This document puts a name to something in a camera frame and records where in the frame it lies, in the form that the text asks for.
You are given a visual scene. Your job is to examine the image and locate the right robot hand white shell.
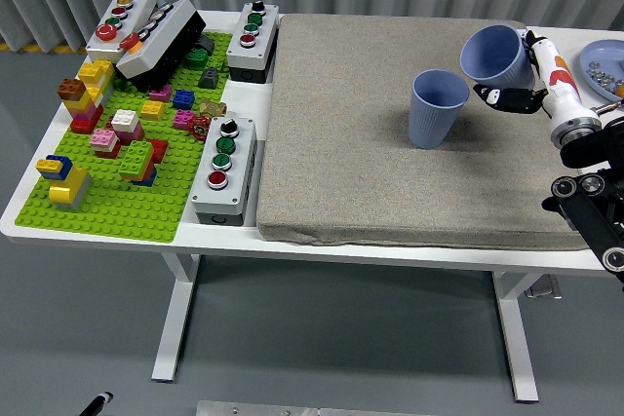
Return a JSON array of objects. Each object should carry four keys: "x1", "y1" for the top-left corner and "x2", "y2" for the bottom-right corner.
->
[{"x1": 471, "y1": 29, "x2": 601, "y2": 128}]

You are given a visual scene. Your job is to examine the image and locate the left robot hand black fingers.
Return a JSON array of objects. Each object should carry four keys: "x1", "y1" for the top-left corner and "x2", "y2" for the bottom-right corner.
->
[{"x1": 77, "y1": 390, "x2": 116, "y2": 416}]

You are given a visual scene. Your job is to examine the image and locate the blue ribbed plastic cup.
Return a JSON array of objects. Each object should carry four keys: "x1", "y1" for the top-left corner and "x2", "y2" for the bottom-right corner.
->
[
  {"x1": 459, "y1": 23, "x2": 537, "y2": 91},
  {"x1": 407, "y1": 68, "x2": 471, "y2": 150}
]

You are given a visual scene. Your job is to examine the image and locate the blue plate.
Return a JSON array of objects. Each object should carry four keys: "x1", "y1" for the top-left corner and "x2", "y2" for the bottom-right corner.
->
[{"x1": 578, "y1": 38, "x2": 624, "y2": 106}]

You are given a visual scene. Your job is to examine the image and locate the white table leg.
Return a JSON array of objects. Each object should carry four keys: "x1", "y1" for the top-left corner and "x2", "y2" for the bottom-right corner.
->
[
  {"x1": 490, "y1": 272, "x2": 542, "y2": 403},
  {"x1": 150, "y1": 253, "x2": 201, "y2": 383}
]

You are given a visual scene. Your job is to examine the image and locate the green brick baseplate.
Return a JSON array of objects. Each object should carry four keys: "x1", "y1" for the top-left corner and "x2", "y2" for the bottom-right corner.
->
[{"x1": 14, "y1": 31, "x2": 234, "y2": 245}]

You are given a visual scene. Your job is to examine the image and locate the grey metal plate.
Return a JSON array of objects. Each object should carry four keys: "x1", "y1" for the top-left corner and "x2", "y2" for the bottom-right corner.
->
[{"x1": 195, "y1": 399, "x2": 440, "y2": 416}]

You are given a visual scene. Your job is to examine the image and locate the grey-brown cushion mat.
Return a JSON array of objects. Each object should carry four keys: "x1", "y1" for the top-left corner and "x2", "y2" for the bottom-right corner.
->
[{"x1": 256, "y1": 14, "x2": 591, "y2": 251}]

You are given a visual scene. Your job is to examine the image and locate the blue yellow grey brick stack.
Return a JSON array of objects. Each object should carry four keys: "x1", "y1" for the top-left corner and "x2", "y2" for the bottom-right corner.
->
[{"x1": 36, "y1": 154, "x2": 94, "y2": 213}]

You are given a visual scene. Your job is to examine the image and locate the green orange blue brick stack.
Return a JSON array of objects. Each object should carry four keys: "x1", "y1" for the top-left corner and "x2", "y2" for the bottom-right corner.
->
[{"x1": 118, "y1": 139, "x2": 160, "y2": 188}]

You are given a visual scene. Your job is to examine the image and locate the red toy brick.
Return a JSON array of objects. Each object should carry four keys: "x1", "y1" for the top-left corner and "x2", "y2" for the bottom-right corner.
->
[{"x1": 145, "y1": 138, "x2": 170, "y2": 165}]

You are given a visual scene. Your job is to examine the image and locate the pink white red brick stack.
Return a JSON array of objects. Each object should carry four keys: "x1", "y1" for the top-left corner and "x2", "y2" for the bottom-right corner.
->
[{"x1": 90, "y1": 128, "x2": 123, "y2": 160}]

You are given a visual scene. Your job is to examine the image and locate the brown yellow red brick tower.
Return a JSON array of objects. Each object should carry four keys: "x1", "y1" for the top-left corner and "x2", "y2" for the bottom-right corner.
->
[{"x1": 57, "y1": 77, "x2": 105, "y2": 135}]

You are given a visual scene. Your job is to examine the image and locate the yellow toy brick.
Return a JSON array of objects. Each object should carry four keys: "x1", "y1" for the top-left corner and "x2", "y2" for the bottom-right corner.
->
[{"x1": 140, "y1": 99, "x2": 167, "y2": 121}]

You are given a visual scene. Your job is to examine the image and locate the blue toy brick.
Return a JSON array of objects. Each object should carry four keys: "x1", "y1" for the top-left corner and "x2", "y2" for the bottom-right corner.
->
[{"x1": 172, "y1": 88, "x2": 198, "y2": 110}]

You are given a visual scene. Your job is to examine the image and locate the yellow white brick stack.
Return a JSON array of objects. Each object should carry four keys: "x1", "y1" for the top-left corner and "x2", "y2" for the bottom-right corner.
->
[{"x1": 77, "y1": 58, "x2": 117, "y2": 110}]

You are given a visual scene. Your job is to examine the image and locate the white five-button control box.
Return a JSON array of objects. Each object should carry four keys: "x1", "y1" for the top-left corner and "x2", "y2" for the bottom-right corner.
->
[{"x1": 85, "y1": 0, "x2": 158, "y2": 65}]

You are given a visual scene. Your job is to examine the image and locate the dark green toy brick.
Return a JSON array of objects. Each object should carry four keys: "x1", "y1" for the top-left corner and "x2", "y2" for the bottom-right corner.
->
[{"x1": 186, "y1": 48, "x2": 212, "y2": 69}]

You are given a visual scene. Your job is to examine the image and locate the long white black button box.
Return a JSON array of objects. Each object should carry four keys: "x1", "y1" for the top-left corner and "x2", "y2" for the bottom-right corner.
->
[{"x1": 115, "y1": 0, "x2": 208, "y2": 94}]

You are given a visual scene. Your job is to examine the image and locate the grey metal bracket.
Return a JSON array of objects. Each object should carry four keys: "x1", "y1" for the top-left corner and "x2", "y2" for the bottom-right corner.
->
[{"x1": 525, "y1": 275, "x2": 563, "y2": 300}]

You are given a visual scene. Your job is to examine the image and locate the grey four-button switch box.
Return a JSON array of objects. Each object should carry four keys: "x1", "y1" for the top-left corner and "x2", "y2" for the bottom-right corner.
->
[{"x1": 189, "y1": 116, "x2": 257, "y2": 227}]

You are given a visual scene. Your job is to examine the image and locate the brass valve red handle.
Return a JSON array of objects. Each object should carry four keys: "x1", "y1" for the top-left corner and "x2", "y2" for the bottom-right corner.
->
[{"x1": 188, "y1": 98, "x2": 229, "y2": 140}]

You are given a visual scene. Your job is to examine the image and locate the grey three-button switch box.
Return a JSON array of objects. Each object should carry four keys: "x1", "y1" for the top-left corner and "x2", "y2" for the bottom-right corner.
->
[{"x1": 225, "y1": 0, "x2": 280, "y2": 85}]

